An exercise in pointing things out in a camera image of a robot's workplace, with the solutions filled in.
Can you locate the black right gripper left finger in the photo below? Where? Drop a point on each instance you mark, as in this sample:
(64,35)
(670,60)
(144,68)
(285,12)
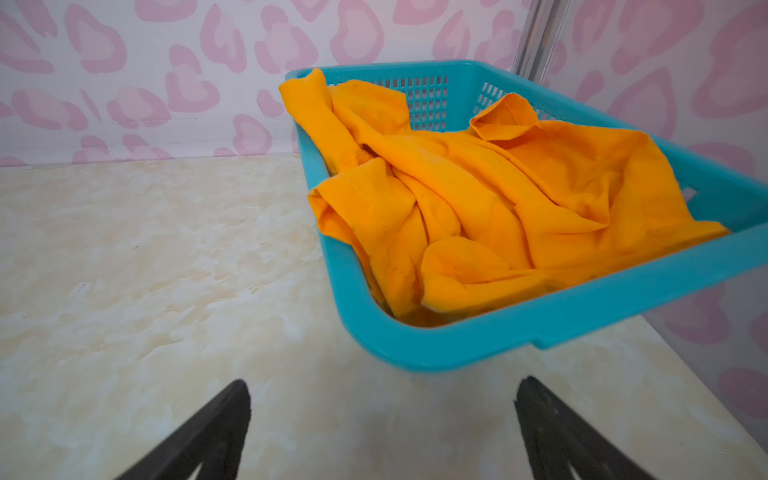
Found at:
(208,445)

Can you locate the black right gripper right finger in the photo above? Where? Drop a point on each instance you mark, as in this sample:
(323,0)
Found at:
(560,444)

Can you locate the orange shorts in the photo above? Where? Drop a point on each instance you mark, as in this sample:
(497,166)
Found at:
(449,225)

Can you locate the aluminium frame post right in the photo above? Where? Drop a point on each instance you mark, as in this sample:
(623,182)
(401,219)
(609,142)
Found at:
(542,29)

